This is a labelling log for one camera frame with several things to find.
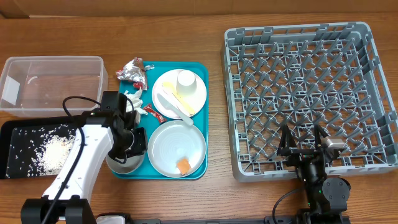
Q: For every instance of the black tray bin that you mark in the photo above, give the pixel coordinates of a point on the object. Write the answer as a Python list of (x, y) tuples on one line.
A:
[(6, 132)]

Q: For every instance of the white rice pile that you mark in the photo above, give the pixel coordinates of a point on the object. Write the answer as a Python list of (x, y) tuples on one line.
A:
[(39, 150)]

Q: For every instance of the red ketchup packet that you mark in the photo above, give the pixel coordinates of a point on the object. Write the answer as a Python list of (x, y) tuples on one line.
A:
[(148, 108)]

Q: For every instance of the white plastic knife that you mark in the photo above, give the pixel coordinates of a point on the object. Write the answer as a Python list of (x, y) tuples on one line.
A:
[(166, 104)]

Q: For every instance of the grey round plate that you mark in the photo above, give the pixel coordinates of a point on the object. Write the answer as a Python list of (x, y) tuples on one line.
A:
[(172, 141)]

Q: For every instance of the crumpled foil wrapper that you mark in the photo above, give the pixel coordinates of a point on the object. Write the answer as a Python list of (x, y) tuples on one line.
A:
[(135, 72)]

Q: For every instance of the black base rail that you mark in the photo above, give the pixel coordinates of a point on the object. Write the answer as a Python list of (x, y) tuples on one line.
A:
[(217, 221)]

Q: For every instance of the clear plastic bin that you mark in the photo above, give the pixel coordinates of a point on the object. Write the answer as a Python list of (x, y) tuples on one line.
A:
[(36, 86)]

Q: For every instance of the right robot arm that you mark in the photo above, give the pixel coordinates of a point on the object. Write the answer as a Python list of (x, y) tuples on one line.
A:
[(327, 196)]

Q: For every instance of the white plate with cutlery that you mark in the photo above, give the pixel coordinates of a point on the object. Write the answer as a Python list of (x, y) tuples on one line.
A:
[(197, 100)]

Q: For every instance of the yellow plastic spoon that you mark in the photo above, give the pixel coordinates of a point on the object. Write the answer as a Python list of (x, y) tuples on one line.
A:
[(170, 88)]

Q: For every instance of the small grey bowl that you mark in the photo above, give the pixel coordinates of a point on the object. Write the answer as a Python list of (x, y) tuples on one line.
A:
[(131, 164)]

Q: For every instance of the white paper cup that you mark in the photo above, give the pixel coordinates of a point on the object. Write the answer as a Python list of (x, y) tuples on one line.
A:
[(186, 83)]

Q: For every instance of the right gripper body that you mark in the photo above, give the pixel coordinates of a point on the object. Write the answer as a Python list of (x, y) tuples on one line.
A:
[(300, 156)]

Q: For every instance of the teal plastic tray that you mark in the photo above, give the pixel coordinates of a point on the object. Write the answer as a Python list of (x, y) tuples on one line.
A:
[(146, 171)]

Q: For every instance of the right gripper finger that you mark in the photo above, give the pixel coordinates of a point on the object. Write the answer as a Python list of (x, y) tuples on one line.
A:
[(319, 134), (287, 140)]

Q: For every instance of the crumpled white napkin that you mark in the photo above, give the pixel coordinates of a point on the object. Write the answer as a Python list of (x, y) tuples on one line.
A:
[(134, 102)]

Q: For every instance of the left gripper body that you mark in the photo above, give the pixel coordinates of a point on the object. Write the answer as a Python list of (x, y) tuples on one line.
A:
[(132, 143)]

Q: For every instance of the grey dishwasher rack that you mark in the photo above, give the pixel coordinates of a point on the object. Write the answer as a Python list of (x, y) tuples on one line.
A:
[(305, 75)]

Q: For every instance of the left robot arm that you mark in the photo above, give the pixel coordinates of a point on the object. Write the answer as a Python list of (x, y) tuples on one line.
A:
[(107, 132)]

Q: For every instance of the orange food piece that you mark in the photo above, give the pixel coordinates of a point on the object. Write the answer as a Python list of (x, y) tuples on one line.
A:
[(183, 166)]

